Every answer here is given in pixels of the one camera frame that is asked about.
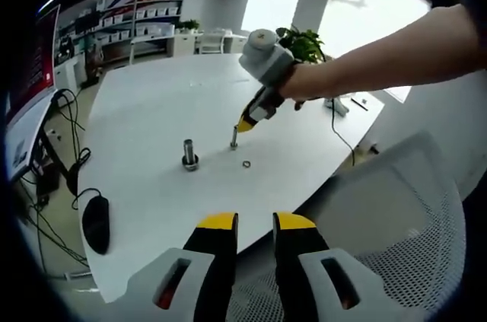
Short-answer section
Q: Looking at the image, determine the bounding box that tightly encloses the row of white storage bins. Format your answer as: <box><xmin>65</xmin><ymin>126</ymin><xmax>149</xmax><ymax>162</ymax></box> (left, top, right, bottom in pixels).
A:
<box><xmin>97</xmin><ymin>0</ymin><xmax>183</xmax><ymax>43</ymax></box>

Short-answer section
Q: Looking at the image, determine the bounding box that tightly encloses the black computer mouse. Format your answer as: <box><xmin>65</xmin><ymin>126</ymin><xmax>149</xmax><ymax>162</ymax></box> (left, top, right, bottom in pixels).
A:
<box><xmin>82</xmin><ymin>196</ymin><xmax>110</xmax><ymax>255</ymax></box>

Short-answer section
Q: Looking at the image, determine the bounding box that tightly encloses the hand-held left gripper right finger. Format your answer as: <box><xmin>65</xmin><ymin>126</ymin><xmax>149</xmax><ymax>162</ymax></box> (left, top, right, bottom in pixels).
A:
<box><xmin>272</xmin><ymin>211</ymin><xmax>385</xmax><ymax>322</ymax></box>

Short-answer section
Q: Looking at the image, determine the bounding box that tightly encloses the white paper sheet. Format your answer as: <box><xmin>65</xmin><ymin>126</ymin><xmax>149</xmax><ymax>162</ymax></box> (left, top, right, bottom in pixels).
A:
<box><xmin>380</xmin><ymin>85</ymin><xmax>412</xmax><ymax>104</ymax></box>

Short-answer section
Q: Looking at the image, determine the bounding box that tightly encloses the white low desk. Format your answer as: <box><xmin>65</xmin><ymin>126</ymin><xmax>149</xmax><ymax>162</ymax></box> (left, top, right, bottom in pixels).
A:
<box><xmin>53</xmin><ymin>59</ymin><xmax>88</xmax><ymax>91</ymax></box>

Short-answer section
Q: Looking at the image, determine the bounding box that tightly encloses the thin black cable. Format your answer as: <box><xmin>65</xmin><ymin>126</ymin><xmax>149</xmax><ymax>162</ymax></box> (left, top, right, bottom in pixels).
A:
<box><xmin>329</xmin><ymin>97</ymin><xmax>357</xmax><ymax>167</ymax></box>

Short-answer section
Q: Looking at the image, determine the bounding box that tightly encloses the black display screen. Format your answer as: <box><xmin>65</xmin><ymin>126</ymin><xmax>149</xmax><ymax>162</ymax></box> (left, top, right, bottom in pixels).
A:
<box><xmin>74</xmin><ymin>13</ymin><xmax>102</xmax><ymax>33</ymax></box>

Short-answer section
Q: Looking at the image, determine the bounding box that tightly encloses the large steel threaded stud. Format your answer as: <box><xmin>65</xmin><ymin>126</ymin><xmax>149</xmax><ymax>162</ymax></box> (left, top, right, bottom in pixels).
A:
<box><xmin>181</xmin><ymin>139</ymin><xmax>202</xmax><ymax>171</ymax></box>

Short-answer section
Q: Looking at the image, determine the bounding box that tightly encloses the black mouse cable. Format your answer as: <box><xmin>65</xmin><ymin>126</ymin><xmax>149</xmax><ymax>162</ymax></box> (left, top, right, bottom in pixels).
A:
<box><xmin>71</xmin><ymin>187</ymin><xmax>103</xmax><ymax>211</ymax></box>

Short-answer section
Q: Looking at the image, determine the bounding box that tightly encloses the red screen monitor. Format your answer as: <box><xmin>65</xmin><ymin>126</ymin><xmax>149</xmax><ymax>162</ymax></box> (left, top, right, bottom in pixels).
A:
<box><xmin>7</xmin><ymin>4</ymin><xmax>62</xmax><ymax>125</ymax></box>

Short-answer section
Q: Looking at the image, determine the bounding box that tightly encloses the black cable bundle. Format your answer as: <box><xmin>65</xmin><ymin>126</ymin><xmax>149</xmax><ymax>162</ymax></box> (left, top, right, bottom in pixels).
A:
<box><xmin>51</xmin><ymin>88</ymin><xmax>92</xmax><ymax>186</ymax></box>

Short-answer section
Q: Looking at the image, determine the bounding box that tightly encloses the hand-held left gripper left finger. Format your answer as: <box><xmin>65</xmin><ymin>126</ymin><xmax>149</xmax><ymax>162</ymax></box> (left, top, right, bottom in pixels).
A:
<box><xmin>125</xmin><ymin>212</ymin><xmax>240</xmax><ymax>322</ymax></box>

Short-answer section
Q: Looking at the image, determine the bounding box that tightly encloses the white side table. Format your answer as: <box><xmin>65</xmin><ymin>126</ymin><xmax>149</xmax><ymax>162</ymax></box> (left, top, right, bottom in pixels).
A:
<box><xmin>129</xmin><ymin>32</ymin><xmax>180</xmax><ymax>64</ymax></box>

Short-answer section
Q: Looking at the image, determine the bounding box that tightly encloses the white mesh office chair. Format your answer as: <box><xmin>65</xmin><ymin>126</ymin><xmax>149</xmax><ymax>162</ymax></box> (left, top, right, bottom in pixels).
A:
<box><xmin>228</xmin><ymin>129</ymin><xmax>467</xmax><ymax>322</ymax></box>

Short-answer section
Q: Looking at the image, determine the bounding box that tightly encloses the white handheld controller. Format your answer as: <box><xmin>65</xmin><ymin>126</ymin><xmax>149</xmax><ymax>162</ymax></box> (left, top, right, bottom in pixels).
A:
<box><xmin>323</xmin><ymin>95</ymin><xmax>350</xmax><ymax>116</ymax></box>

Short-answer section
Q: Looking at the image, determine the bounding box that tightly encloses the large leafy green plant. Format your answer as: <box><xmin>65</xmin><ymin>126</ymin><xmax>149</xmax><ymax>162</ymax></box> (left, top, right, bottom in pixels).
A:
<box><xmin>275</xmin><ymin>26</ymin><xmax>327</xmax><ymax>64</ymax></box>

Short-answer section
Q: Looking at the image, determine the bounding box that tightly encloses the white standing desk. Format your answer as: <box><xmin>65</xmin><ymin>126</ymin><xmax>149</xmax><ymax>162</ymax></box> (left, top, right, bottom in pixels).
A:
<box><xmin>3</xmin><ymin>88</ymin><xmax>58</xmax><ymax>182</ymax></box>

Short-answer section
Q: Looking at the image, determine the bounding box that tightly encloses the person's right hand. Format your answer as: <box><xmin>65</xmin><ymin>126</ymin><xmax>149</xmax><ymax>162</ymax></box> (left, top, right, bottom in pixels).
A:
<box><xmin>279</xmin><ymin>62</ymin><xmax>329</xmax><ymax>112</ymax></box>

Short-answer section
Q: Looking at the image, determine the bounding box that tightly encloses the white slatted chair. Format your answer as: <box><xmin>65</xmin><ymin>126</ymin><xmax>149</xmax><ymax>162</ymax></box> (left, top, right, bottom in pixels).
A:
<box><xmin>199</xmin><ymin>32</ymin><xmax>225</xmax><ymax>55</ymax></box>

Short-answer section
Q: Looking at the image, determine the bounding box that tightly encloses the small potted plant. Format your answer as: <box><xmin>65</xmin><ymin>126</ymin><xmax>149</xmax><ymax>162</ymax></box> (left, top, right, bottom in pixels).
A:
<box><xmin>177</xmin><ymin>19</ymin><xmax>201</xmax><ymax>33</ymax></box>

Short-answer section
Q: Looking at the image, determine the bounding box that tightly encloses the white shelving unit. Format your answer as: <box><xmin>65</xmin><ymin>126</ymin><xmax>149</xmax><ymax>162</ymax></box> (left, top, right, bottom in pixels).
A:
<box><xmin>97</xmin><ymin>0</ymin><xmax>183</xmax><ymax>47</ymax></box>

